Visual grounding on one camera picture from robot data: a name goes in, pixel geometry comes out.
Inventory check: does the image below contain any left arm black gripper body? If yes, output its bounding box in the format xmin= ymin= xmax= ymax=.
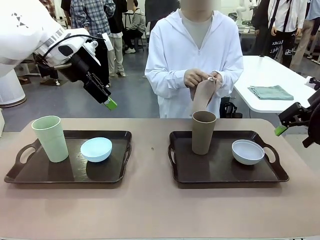
xmin=58 ymin=53 xmax=93 ymax=85

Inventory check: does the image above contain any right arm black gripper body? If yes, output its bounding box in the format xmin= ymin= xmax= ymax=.
xmin=301 ymin=94 xmax=320 ymax=148

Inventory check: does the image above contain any green cloth mat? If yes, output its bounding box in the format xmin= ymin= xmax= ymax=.
xmin=247 ymin=84 xmax=294 ymax=101

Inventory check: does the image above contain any white bowl with rim ring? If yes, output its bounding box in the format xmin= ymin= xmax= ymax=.
xmin=231 ymin=139 xmax=265 ymax=166

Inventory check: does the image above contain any light blue bowl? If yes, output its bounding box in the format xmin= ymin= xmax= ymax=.
xmin=80 ymin=136 xmax=113 ymax=164

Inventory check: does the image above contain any tall light green cup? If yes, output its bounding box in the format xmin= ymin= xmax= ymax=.
xmin=31 ymin=115 xmax=70 ymax=164

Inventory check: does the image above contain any tall brown cup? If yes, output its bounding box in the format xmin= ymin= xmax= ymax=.
xmin=191 ymin=110 xmax=217 ymax=155

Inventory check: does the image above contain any beige cloth mat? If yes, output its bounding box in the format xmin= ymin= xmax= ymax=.
xmin=189 ymin=79 xmax=222 ymax=113

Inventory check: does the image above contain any person's left forearm white sleeve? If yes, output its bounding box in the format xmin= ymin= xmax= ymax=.
xmin=219 ymin=67 xmax=245 ymax=97

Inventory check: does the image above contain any person's right forearm white sleeve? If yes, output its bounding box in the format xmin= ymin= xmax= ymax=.
xmin=144 ymin=69 xmax=187 ymax=97

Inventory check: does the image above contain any person's left hand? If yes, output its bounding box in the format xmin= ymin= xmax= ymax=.
xmin=208 ymin=70 xmax=224 ymax=90

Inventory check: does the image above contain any person's right hand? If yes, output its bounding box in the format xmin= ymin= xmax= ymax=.
xmin=183 ymin=68 xmax=209 ymax=88

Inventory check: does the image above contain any bystander in light trousers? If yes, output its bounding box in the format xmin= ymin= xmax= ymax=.
xmin=108 ymin=0 xmax=128 ymax=77

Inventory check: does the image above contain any white paper tag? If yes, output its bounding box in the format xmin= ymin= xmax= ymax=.
xmin=101 ymin=32 xmax=113 ymax=51

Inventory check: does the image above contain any white side table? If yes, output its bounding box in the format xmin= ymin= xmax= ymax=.
xmin=233 ymin=55 xmax=320 ymax=113

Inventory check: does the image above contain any black bag on floor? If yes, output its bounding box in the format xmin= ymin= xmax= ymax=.
xmin=223 ymin=101 xmax=243 ymax=120

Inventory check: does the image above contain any bystander in blue plaid shirt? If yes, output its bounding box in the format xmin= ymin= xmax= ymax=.
xmin=70 ymin=0 xmax=116 ymax=88

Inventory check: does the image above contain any bystander in light blue shirt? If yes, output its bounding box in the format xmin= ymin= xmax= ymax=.
xmin=289 ymin=0 xmax=320 ymax=70

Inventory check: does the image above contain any seated bystander in grey hoodie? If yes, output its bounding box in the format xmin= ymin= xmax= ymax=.
xmin=123 ymin=0 xmax=146 ymax=55

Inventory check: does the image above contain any person in white hoodie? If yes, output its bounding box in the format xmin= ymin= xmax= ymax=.
xmin=144 ymin=0 xmax=245 ymax=119

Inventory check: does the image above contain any bystander in black clothes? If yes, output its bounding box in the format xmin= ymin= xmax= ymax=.
xmin=251 ymin=0 xmax=276 ymax=60

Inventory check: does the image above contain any black tripod pole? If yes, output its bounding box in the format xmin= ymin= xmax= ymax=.
xmin=259 ymin=0 xmax=278 ymax=59

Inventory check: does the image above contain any bystander with printed black trousers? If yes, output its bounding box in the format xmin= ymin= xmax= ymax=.
xmin=268 ymin=0 xmax=306 ymax=68

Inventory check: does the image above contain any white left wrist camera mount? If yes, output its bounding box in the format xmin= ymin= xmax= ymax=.
xmin=81 ymin=39 xmax=102 ymax=67

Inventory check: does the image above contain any black cable on robot arm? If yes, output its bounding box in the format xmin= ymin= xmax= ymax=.
xmin=33 ymin=34 xmax=107 ymax=70

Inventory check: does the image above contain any white cylindrical pedestal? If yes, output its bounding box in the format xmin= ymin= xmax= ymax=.
xmin=0 ymin=63 xmax=27 ymax=108

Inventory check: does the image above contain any dark brown tray with handles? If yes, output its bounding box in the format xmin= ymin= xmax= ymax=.
xmin=3 ymin=129 xmax=133 ymax=185
xmin=167 ymin=129 xmax=290 ymax=185

